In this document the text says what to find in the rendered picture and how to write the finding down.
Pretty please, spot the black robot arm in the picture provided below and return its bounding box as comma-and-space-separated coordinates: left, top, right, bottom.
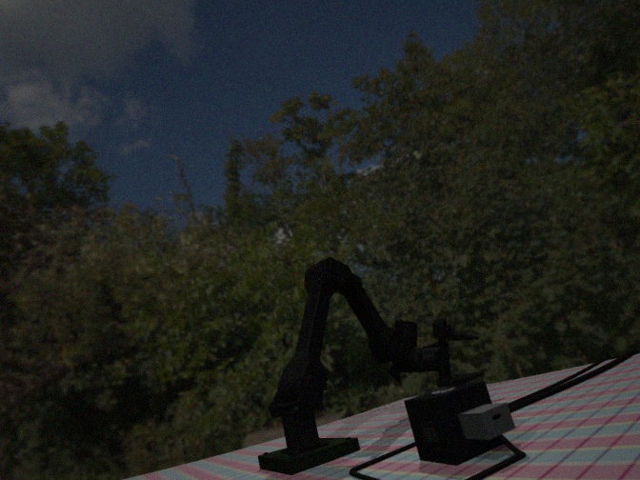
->
269, 257, 417, 455

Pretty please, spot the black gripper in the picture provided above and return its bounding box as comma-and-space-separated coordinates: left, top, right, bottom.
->
413, 318, 485, 386

